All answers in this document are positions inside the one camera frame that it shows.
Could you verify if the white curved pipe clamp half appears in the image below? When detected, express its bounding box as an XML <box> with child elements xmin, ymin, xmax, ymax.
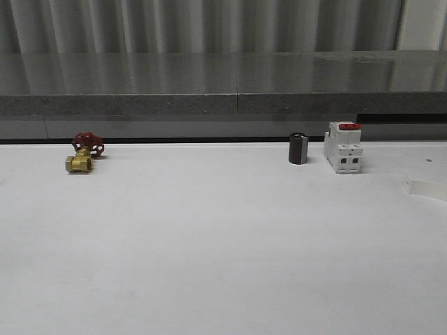
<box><xmin>406</xmin><ymin>179</ymin><xmax>447</xmax><ymax>202</ymax></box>

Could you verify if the black cylindrical capacitor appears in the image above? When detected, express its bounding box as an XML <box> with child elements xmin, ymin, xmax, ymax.
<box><xmin>288</xmin><ymin>133</ymin><xmax>309</xmax><ymax>165</ymax></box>

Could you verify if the brass valve red handwheel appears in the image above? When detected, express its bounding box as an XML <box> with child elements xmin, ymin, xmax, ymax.
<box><xmin>65</xmin><ymin>132</ymin><xmax>105</xmax><ymax>173</ymax></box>

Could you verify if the grey stone counter ledge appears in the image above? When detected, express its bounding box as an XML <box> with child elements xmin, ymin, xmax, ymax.
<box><xmin>1</xmin><ymin>51</ymin><xmax>446</xmax><ymax>119</ymax></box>

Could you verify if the white circuit breaker red switch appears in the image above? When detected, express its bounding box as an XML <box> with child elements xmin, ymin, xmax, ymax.
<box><xmin>323</xmin><ymin>121</ymin><xmax>363</xmax><ymax>174</ymax></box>

